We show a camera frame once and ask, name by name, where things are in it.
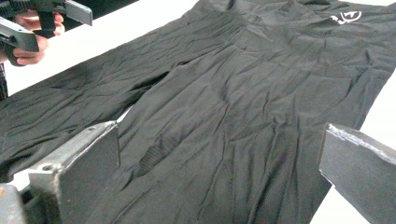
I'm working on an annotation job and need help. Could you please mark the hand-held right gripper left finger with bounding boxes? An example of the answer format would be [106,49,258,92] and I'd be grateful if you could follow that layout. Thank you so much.
[27,120,121,224]

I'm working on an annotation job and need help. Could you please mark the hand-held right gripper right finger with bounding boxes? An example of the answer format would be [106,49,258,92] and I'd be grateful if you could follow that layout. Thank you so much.
[318,122,396,224]

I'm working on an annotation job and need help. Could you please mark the black pants with white logo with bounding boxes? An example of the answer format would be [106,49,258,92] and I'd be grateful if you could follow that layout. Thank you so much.
[0,0,396,224]

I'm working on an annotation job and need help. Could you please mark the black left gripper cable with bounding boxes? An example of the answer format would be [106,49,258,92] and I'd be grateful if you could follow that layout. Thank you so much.
[0,63,9,101]

